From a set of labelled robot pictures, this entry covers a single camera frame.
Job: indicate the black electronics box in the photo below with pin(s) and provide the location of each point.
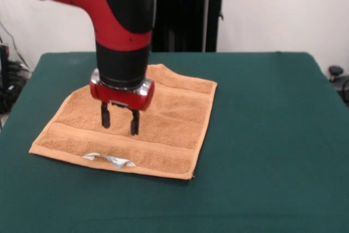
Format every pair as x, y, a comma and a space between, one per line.
3, 74

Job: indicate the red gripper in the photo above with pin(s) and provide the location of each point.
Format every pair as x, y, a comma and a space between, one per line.
120, 98

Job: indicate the dark green table cloth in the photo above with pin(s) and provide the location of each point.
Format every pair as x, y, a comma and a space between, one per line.
272, 134

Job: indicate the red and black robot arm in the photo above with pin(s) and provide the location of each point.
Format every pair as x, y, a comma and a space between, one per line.
117, 25

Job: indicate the orange terry towel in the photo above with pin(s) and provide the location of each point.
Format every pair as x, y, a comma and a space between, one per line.
169, 124

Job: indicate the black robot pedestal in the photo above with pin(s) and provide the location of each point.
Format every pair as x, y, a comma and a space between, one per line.
185, 20

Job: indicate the black office chair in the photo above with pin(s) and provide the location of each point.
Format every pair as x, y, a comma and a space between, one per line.
339, 80

